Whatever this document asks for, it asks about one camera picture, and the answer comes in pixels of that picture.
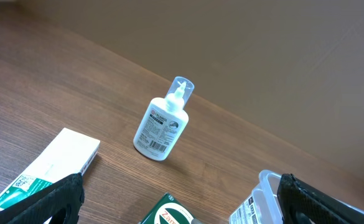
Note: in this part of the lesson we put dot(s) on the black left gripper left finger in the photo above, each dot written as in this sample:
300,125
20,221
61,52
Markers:
58,203

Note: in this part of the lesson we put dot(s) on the clear plastic container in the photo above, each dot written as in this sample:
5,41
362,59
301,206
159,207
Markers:
262,206

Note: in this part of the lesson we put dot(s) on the dark green square sachet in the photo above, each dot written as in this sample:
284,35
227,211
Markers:
168,210

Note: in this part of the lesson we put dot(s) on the white green medicine box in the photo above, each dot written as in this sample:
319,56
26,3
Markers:
69,152

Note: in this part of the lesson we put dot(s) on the white lotion bottle clear cap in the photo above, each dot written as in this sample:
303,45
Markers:
164,121

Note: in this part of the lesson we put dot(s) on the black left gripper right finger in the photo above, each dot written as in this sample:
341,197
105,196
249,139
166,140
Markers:
301,203

